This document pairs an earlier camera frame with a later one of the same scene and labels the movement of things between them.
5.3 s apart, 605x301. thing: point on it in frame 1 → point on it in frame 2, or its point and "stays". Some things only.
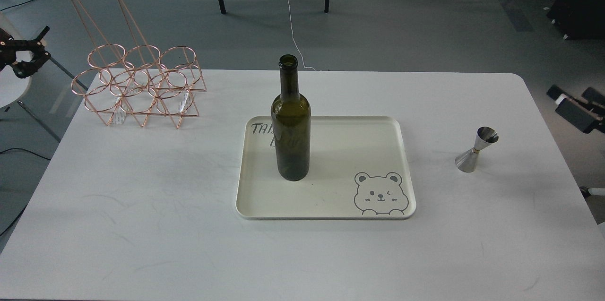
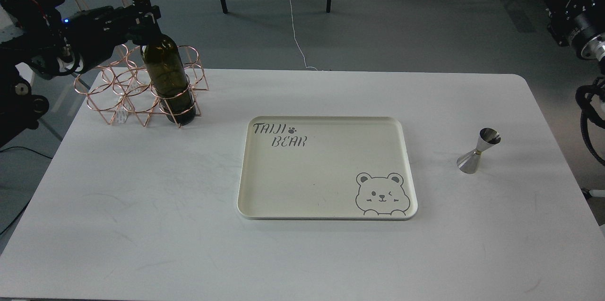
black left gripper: [9, 46] → [88, 37]
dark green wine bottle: [291, 123] → [167, 70]
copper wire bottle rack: [125, 76] stays
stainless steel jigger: [467, 161] stays
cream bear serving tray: [361, 167] stays
